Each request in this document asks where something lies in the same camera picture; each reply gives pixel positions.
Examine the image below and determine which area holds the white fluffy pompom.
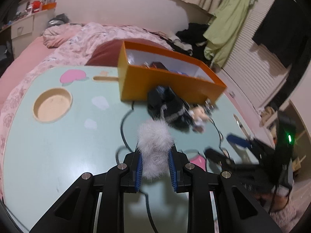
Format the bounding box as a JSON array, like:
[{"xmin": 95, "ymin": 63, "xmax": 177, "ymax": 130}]
[{"xmin": 137, "ymin": 119, "xmax": 174, "ymax": 181}]

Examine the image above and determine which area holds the cartoon figure toy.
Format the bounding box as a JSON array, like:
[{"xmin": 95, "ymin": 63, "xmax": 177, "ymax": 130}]
[{"xmin": 188, "ymin": 106, "xmax": 211, "ymax": 134}]

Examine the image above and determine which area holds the pink small object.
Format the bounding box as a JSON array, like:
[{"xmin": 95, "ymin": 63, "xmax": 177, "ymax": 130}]
[{"xmin": 190, "ymin": 154, "xmax": 207, "ymax": 171}]

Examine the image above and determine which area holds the black fabric accessory bundle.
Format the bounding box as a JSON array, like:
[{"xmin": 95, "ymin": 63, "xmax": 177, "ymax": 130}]
[{"xmin": 147, "ymin": 86, "xmax": 194, "ymax": 129}]

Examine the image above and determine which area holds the orange storage box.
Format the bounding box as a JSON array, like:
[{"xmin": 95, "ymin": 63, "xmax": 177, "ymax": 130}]
[{"xmin": 118, "ymin": 41, "xmax": 227, "ymax": 104}]

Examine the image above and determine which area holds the dark red cushion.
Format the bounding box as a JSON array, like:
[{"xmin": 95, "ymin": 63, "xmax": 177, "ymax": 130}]
[{"xmin": 85, "ymin": 38, "xmax": 172, "ymax": 67}]

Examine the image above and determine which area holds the green hanging garment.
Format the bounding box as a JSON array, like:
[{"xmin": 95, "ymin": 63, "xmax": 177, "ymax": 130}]
[{"xmin": 203, "ymin": 0, "xmax": 255, "ymax": 67}]

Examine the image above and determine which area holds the black clothes pile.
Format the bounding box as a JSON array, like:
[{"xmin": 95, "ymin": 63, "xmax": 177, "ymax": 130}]
[{"xmin": 157, "ymin": 23, "xmax": 209, "ymax": 58}]

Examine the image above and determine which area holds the black hanging garment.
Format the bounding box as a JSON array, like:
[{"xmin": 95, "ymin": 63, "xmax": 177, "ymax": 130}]
[{"xmin": 252, "ymin": 0, "xmax": 307, "ymax": 68}]

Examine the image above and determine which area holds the pink floral duvet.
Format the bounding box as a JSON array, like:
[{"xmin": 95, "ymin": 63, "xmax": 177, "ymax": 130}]
[{"xmin": 0, "ymin": 22, "xmax": 171, "ymax": 199}]

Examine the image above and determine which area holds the grey clothing bundle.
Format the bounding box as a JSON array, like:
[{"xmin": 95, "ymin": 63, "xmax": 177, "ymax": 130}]
[{"xmin": 47, "ymin": 13, "xmax": 70, "ymax": 28}]

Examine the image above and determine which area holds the white bedside drawer cabinet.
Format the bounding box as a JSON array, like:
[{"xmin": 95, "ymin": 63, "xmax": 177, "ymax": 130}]
[{"xmin": 10, "ymin": 9, "xmax": 55, "ymax": 59}]

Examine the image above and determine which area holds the small orange box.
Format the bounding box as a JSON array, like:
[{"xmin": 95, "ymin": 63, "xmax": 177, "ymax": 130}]
[{"xmin": 42, "ymin": 2, "xmax": 57, "ymax": 10}]

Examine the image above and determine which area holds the red container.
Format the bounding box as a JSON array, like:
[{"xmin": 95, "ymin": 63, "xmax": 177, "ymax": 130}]
[{"xmin": 31, "ymin": 1, "xmax": 43, "ymax": 13}]

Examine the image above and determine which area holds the black cable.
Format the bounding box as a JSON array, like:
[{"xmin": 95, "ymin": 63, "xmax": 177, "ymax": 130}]
[{"xmin": 114, "ymin": 100, "xmax": 161, "ymax": 233}]

